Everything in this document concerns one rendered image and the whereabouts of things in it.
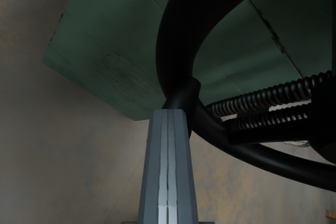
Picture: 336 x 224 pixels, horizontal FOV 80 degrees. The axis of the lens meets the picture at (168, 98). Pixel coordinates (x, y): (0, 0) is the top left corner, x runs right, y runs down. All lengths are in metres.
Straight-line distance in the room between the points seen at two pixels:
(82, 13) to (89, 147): 0.54
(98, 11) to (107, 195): 0.70
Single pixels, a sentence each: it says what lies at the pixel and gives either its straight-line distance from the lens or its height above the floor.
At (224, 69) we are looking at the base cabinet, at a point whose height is 0.60.
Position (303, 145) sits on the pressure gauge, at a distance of 0.51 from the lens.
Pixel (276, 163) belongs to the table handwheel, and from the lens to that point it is 0.27.
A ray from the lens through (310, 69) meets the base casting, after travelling 0.40.
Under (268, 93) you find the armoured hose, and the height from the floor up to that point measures 0.73.
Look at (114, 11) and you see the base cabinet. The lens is 0.42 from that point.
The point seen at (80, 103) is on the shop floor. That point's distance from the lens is 0.87.
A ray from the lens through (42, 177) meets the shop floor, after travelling 0.85.
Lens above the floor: 0.83
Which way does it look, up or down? 51 degrees down
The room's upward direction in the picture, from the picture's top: 77 degrees clockwise
